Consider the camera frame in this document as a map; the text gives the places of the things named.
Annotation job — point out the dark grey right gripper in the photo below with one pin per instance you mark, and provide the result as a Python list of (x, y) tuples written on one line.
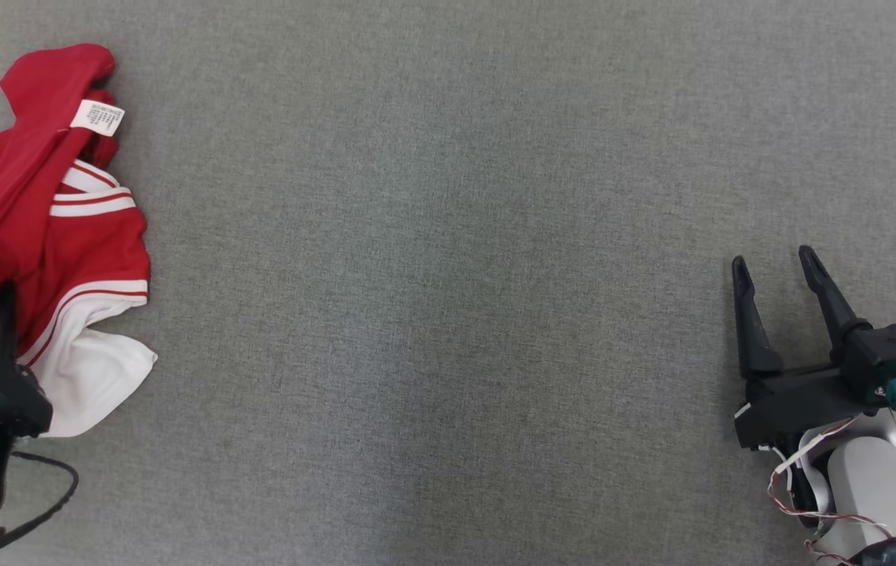
[(802, 405)]

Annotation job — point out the red and white shirt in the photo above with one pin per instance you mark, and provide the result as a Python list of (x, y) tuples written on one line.
[(78, 251)]

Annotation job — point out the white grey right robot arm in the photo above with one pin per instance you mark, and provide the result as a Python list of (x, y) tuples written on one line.
[(872, 487)]

